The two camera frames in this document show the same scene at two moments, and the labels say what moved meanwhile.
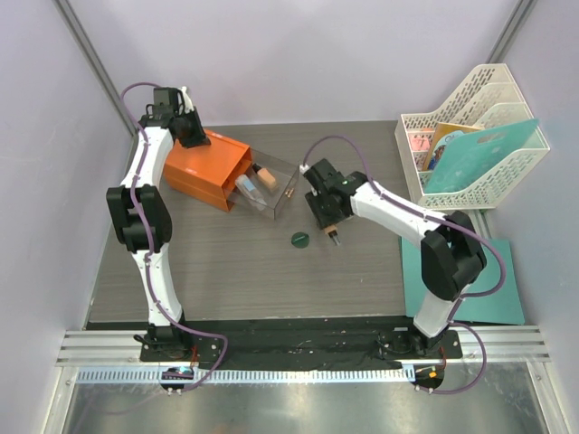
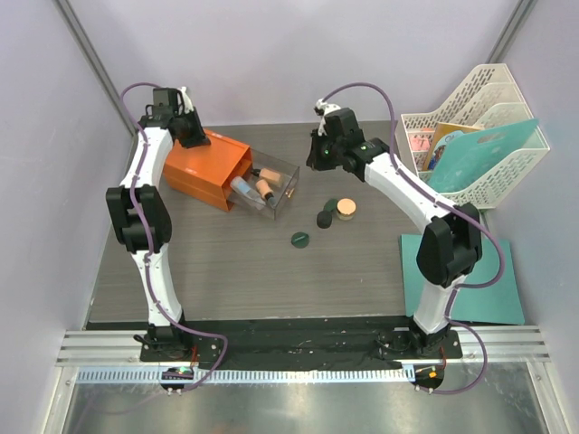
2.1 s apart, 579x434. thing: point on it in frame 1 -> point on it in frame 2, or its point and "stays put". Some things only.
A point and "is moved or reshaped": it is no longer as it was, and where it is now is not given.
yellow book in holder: (440, 128) stays put
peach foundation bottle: (265, 176) is moved or reshaped
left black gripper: (194, 136) stays put
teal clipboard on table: (504, 307) stays put
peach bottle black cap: (333, 234) -> (267, 193)
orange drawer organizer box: (209, 172) stays put
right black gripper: (324, 221) -> (313, 161)
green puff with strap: (300, 240) stays put
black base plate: (297, 340) stays put
